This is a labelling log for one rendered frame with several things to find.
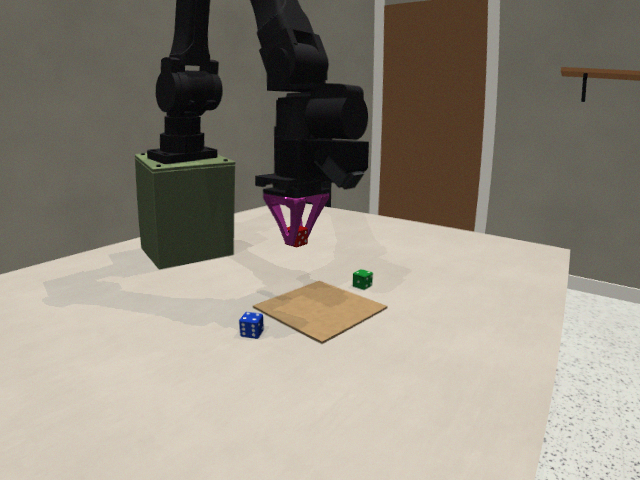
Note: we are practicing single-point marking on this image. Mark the green die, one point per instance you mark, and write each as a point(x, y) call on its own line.
point(362, 279)

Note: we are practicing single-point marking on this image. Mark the tan flat mat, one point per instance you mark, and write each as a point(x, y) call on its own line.
point(319, 310)

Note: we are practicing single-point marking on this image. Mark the blue die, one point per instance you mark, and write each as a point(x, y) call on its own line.
point(251, 325)

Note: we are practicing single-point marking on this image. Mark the red die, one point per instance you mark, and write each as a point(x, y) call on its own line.
point(302, 237)

